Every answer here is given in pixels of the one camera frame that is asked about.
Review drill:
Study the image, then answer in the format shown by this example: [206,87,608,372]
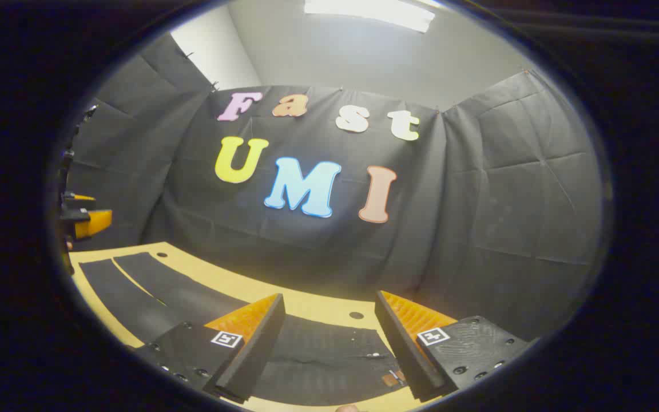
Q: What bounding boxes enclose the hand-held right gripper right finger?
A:
[374,290,539,402]

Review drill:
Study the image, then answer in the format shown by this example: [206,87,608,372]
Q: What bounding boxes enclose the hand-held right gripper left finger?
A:
[134,293,287,405]

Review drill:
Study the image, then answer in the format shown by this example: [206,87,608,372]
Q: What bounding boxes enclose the dark grey jeans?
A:
[78,252,408,407]

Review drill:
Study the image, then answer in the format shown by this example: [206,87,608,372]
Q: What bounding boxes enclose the black backdrop cloth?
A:
[65,33,605,344]

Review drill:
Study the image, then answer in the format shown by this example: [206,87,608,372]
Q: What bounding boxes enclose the ceiling light panel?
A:
[304,0,436,33]

